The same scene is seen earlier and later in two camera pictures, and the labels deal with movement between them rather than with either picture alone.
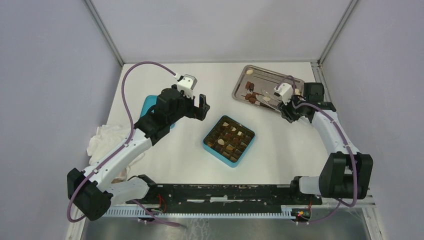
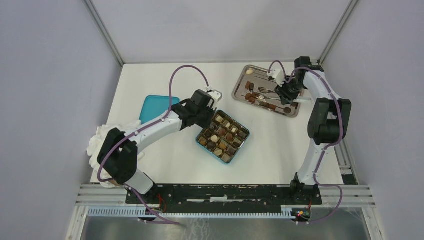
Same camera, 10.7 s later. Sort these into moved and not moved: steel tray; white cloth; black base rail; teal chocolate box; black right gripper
Moved: black right gripper; teal chocolate box
Not moved: black base rail; steel tray; white cloth
